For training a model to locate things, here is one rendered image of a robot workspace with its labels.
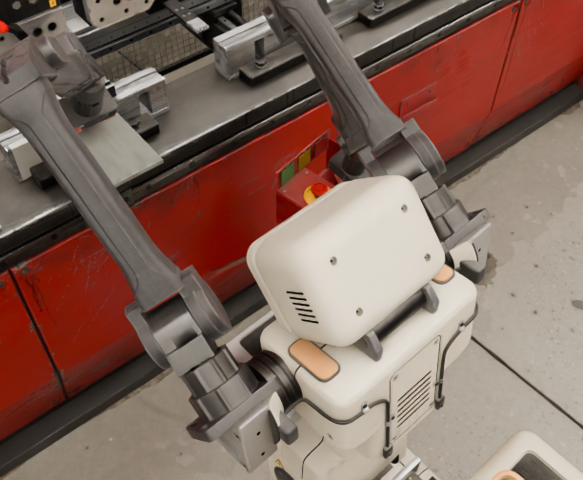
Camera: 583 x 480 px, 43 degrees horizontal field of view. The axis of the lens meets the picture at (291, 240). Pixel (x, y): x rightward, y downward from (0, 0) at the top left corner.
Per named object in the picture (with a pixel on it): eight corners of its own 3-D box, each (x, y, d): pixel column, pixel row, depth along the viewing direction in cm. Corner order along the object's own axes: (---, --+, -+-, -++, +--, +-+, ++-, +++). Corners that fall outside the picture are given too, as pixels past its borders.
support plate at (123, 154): (85, 203, 144) (83, 200, 143) (23, 130, 157) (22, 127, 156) (164, 163, 151) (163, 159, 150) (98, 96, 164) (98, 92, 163)
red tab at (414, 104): (402, 122, 225) (405, 104, 220) (397, 118, 226) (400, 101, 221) (437, 102, 231) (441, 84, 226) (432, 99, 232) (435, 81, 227)
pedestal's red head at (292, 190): (326, 256, 178) (330, 206, 164) (275, 223, 185) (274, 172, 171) (374, 209, 188) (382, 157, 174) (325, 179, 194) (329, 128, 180)
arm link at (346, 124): (268, 20, 128) (321, -14, 128) (256, 4, 132) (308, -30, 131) (346, 162, 162) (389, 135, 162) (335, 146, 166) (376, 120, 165)
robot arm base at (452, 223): (442, 256, 109) (492, 215, 114) (413, 210, 108) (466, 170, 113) (409, 264, 116) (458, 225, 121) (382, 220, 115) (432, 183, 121)
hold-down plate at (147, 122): (43, 190, 161) (39, 181, 159) (31, 176, 164) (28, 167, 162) (160, 132, 173) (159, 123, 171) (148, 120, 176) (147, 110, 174)
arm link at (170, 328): (185, 388, 93) (221, 365, 93) (140, 320, 92) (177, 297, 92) (192, 368, 102) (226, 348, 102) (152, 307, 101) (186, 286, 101)
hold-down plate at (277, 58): (251, 88, 184) (251, 78, 182) (238, 76, 187) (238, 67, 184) (342, 43, 196) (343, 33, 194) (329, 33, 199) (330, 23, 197)
